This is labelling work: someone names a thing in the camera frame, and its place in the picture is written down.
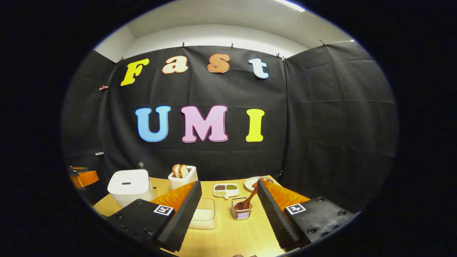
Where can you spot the white divided dish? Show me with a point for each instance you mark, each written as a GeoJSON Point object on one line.
{"type": "Point", "coordinates": [226, 193]}

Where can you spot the bread slice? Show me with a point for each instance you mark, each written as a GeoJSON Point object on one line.
{"type": "Point", "coordinates": [184, 171]}
{"type": "Point", "coordinates": [175, 171]}

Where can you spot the white rice cooker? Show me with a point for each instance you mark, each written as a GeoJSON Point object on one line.
{"type": "Point", "coordinates": [128, 192]}

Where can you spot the clear plastic container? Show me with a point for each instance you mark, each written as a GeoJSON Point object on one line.
{"type": "Point", "coordinates": [209, 203]}

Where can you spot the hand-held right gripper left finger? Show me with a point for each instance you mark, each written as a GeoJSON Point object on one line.
{"type": "Point", "coordinates": [182, 221]}

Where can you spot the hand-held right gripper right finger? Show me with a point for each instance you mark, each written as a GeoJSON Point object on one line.
{"type": "Point", "coordinates": [275, 217]}

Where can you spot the white toaster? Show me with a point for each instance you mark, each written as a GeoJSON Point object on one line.
{"type": "Point", "coordinates": [180, 182]}

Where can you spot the dark wooden spoon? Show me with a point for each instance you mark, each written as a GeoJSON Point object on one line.
{"type": "Point", "coordinates": [250, 197]}

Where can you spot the black backdrop cloth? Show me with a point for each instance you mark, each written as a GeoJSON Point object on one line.
{"type": "Point", "coordinates": [321, 125]}

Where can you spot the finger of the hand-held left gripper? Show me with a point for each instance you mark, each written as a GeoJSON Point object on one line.
{"type": "Point", "coordinates": [87, 178]}

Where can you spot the white round plate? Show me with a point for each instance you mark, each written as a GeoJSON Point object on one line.
{"type": "Point", "coordinates": [249, 184]}

